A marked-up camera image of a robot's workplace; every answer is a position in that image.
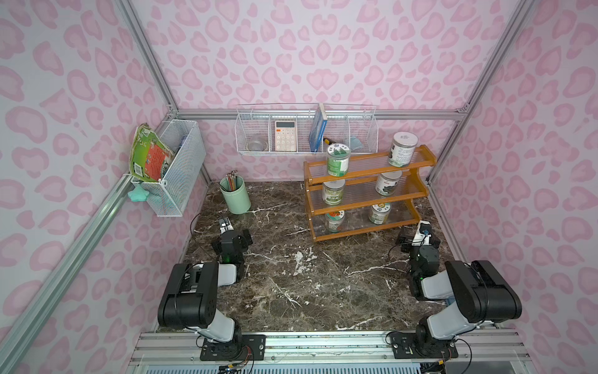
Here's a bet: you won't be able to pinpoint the green label jar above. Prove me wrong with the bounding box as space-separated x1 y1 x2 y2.
322 179 346 206
326 143 351 177

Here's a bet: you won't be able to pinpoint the mint star shaped hook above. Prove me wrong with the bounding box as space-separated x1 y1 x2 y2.
128 184 150 203

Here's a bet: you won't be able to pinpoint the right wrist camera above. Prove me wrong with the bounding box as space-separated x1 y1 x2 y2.
412 221 433 246

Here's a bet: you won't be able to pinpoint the white orange calculator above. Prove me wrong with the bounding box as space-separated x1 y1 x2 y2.
274 120 297 153

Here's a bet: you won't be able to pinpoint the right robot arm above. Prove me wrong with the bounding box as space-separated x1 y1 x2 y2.
396 229 523 356

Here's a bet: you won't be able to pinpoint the blue book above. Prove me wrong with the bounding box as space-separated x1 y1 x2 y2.
308 103 328 153

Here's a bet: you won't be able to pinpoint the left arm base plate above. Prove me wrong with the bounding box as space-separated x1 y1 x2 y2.
200 334 266 362

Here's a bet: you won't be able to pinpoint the clear tape roll in basket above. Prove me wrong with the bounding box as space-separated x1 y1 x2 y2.
246 138 269 152

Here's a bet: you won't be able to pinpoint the green red snack packet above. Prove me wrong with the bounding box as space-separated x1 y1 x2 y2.
129 123 175 182

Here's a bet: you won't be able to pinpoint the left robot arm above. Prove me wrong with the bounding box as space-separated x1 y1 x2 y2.
157 229 253 345

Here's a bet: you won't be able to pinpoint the tomato label jar bottom left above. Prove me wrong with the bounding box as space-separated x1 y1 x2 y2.
325 210 346 233

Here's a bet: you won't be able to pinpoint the mint green pencil cup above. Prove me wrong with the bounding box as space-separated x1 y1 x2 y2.
219 175 251 215

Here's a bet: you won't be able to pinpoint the light blue cup in basket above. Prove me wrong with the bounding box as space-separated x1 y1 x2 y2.
350 136 364 152

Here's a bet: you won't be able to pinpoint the white mesh side basket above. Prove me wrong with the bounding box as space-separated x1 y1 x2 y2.
140 119 206 218

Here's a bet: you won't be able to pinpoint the white wire wall basket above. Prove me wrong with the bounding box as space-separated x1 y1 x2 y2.
235 103 378 156

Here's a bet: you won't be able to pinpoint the orange wooden three-tier shelf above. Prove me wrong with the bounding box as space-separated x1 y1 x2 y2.
304 145 436 242

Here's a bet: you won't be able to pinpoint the white label jar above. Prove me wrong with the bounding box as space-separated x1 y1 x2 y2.
388 131 419 168
375 171 403 196

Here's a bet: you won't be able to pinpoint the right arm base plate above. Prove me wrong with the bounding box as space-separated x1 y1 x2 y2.
385 331 459 360

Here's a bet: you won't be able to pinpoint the sunflower label jar bottom right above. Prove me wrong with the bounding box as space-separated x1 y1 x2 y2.
369 203 392 225

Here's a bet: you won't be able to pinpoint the coloured pencils in cup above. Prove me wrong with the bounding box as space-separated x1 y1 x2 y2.
226 170 238 192

